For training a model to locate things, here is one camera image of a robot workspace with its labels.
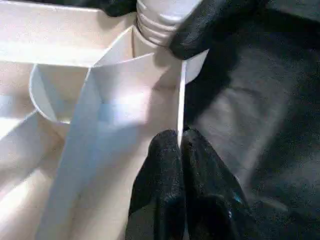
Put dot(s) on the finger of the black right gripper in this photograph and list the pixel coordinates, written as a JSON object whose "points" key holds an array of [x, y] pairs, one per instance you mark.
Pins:
{"points": [[200, 32], [120, 6]]}

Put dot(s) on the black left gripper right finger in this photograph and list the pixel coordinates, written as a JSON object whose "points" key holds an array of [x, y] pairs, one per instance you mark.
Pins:
{"points": [[215, 195]]}

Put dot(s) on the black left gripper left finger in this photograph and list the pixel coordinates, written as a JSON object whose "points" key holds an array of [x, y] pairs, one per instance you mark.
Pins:
{"points": [[160, 187]]}

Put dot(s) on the white plastic table leg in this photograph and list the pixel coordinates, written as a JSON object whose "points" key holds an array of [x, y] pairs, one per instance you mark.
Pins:
{"points": [[160, 20]]}

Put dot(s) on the white plastic table top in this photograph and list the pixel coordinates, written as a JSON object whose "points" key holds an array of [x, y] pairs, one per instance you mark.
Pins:
{"points": [[75, 112]]}

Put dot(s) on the black mat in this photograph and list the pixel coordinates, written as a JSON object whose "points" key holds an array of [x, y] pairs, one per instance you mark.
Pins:
{"points": [[262, 112]]}

